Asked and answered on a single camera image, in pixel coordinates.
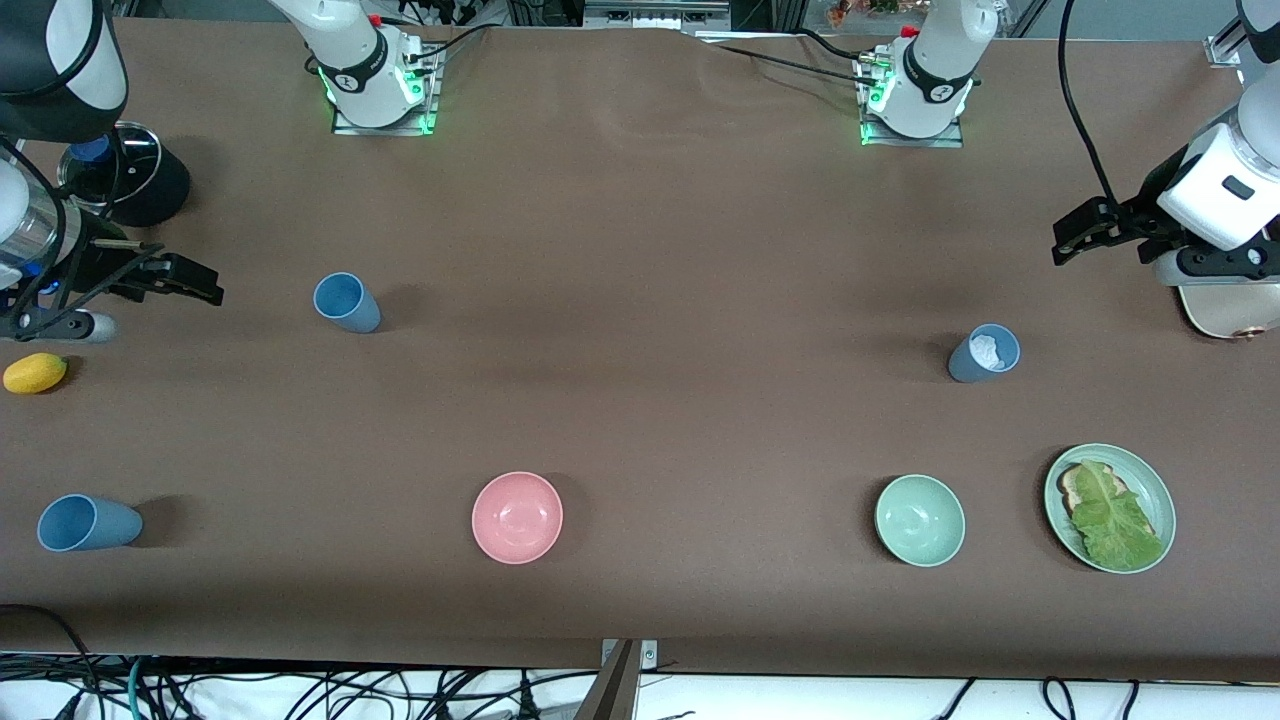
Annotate toast slice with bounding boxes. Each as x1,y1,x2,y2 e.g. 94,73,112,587
1058,462,1131,517

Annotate black right base cable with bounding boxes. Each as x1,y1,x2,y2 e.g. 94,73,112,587
404,22,493,67

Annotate pale green bowl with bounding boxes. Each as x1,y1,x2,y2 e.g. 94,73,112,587
875,474,967,568

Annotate dark angled bar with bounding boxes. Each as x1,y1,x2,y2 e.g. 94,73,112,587
574,640,642,720

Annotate black left base cable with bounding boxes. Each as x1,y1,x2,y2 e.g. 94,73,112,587
715,28,887,83

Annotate cream frying pan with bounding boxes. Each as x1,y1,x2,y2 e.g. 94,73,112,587
1177,280,1280,342

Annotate blue cup with paper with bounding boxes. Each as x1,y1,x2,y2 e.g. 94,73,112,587
948,323,1022,384

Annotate brown table cover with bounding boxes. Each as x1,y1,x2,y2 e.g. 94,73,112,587
0,16,1280,683

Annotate teal cable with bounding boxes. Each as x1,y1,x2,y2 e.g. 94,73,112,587
124,655,153,720

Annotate glass lid blue knob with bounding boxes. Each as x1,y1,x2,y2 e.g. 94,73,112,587
58,121,163,209

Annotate pink bowl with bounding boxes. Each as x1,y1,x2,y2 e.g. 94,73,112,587
471,471,564,565

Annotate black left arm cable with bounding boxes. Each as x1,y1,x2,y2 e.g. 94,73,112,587
1057,0,1121,211

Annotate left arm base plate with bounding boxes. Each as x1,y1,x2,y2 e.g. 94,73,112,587
857,55,967,149

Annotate pale green plate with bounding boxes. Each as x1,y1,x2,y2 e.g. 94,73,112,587
1044,443,1177,575

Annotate yellow lemon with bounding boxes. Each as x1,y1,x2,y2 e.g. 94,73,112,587
3,352,69,395

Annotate green lettuce leaf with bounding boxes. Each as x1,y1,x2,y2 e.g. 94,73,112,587
1070,460,1166,569

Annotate black base cable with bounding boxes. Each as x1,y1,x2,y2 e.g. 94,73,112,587
715,28,887,83
404,22,493,67

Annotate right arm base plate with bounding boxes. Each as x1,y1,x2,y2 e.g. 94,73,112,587
330,45,442,137

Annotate black pot blue handle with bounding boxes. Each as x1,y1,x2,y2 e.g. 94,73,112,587
60,120,192,228

